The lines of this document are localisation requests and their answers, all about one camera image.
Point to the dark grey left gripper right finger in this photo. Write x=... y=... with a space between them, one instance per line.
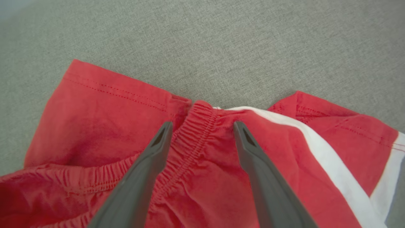
x=269 y=190

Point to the grey fabric sofa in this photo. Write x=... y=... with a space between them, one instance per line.
x=202 y=41

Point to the red white basketball shorts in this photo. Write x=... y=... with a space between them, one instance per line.
x=95 y=126

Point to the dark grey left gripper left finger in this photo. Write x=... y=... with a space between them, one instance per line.
x=136 y=183

